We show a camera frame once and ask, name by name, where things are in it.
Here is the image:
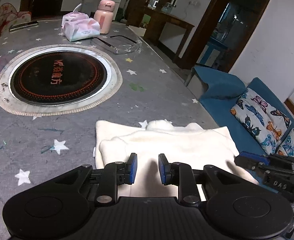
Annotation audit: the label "black smartphone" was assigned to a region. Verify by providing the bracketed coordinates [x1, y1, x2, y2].
[9, 21, 39, 32]

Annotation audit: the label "clear eyeglasses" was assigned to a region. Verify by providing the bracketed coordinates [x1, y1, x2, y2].
[94, 35, 142, 55]

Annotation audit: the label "white towel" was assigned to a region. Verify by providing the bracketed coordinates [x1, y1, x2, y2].
[93, 119, 259, 198]

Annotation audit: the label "blue sofa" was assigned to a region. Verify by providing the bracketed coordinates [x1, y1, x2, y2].
[191, 66, 294, 160]

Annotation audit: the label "blue small table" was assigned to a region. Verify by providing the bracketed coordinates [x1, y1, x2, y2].
[196, 36, 221, 67]

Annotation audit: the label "grey star-print tablecloth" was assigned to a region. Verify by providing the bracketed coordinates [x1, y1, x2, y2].
[0, 17, 220, 240]

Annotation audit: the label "dark wooden desk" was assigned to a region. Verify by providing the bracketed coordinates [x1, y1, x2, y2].
[127, 6, 195, 64]

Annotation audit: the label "butterfly print cushion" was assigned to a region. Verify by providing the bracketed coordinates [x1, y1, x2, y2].
[277, 128, 294, 163]
[230, 88, 294, 153]

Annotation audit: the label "floral padded child seat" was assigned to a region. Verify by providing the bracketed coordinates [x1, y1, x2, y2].
[0, 2, 32, 34]

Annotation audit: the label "round black induction cooktop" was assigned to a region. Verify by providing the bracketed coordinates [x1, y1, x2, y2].
[0, 44, 123, 117]

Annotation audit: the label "pink thermos bottle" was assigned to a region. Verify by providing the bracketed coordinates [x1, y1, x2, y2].
[94, 0, 115, 35]

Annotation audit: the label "dark wooden doorframe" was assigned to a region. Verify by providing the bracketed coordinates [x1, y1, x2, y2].
[173, 0, 278, 73]

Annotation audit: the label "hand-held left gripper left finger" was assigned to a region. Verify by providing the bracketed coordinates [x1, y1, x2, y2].
[53, 153, 138, 204]

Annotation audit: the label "pink white tissue pack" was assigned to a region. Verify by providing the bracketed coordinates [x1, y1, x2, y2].
[63, 19, 101, 42]

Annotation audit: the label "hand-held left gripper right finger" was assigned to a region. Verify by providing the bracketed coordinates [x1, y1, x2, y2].
[158, 154, 240, 204]

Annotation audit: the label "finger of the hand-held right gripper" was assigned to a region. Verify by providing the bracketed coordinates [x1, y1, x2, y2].
[240, 151, 270, 160]
[234, 156, 263, 172]

